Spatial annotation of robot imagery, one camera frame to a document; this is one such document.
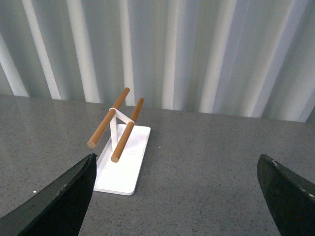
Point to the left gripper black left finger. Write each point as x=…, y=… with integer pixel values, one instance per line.
x=57, y=210

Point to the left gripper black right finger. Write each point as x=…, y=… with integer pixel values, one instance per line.
x=289, y=197

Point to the white rack with wooden bars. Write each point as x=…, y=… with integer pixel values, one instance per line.
x=118, y=167

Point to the white pleated curtain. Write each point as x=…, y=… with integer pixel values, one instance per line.
x=250, y=58

